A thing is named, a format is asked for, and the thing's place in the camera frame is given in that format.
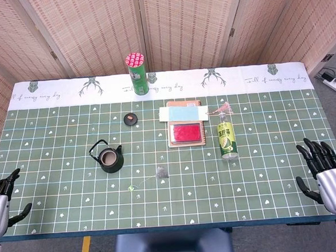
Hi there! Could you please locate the lemon tea plastic bottle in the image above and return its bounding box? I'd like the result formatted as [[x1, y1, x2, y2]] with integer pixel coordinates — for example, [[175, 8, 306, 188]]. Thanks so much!
[[216, 112, 239, 161]]

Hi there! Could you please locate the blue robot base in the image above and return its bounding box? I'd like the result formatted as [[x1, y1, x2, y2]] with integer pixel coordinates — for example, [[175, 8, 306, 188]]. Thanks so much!
[[111, 227, 235, 252]]

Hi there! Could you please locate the green grid tablecloth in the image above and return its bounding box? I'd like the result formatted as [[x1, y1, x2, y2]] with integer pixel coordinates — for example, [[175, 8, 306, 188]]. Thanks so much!
[[0, 60, 336, 237]]

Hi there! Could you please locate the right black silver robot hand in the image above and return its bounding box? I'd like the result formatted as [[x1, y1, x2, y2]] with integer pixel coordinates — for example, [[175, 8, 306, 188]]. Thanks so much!
[[293, 136, 336, 217]]

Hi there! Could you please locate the green cylindrical snack can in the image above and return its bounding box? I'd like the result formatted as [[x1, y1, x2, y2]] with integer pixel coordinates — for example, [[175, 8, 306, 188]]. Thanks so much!
[[124, 51, 150, 96]]

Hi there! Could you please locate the bamboo folding screen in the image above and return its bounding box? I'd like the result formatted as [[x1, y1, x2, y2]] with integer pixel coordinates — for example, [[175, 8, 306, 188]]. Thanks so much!
[[0, 0, 336, 160]]

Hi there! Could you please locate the black teapot lid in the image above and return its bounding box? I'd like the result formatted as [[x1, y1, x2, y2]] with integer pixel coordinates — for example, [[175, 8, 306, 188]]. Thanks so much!
[[123, 112, 138, 127]]

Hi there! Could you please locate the black cast iron teapot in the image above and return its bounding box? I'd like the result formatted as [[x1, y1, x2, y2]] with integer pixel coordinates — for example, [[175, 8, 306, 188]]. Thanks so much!
[[88, 138, 125, 175]]

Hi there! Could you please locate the tea bag with string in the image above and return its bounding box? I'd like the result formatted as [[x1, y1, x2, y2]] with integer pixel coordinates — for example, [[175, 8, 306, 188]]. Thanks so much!
[[126, 165, 170, 192]]

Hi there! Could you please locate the red ink pad case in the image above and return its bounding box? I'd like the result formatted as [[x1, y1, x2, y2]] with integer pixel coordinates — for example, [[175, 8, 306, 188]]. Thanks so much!
[[169, 122, 203, 145]]

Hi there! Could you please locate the white blue tasselled bookmark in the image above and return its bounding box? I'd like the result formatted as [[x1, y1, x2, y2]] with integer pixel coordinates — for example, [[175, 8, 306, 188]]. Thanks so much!
[[158, 100, 235, 124]]

